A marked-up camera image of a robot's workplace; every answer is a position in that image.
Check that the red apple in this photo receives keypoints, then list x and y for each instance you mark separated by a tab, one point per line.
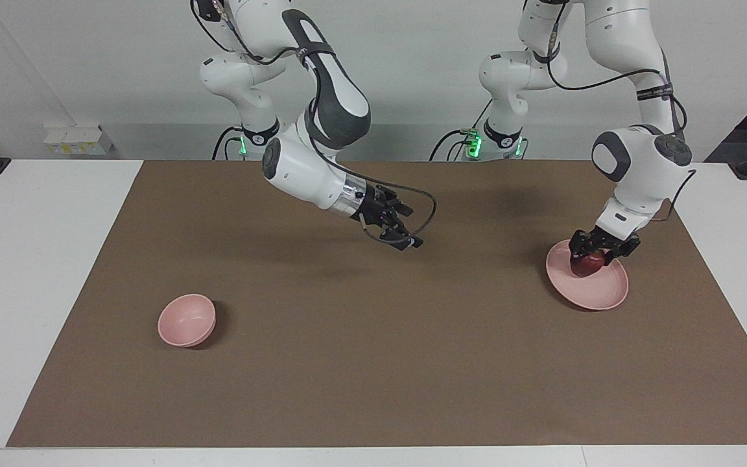
589	264

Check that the pink plate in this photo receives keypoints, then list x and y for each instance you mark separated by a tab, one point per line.
597	288

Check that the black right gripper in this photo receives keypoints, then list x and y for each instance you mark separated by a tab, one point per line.
377	207

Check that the brown table mat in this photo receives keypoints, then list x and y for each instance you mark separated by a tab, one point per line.
373	337

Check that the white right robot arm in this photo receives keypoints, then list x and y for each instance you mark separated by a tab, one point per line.
302	172

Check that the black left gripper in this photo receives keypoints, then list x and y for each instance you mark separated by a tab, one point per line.
610	241

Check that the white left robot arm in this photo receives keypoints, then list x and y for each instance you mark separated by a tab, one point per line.
639	162

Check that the pink bowl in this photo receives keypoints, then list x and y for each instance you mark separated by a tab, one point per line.
185	319

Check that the white power strip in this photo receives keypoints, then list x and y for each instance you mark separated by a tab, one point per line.
78	140

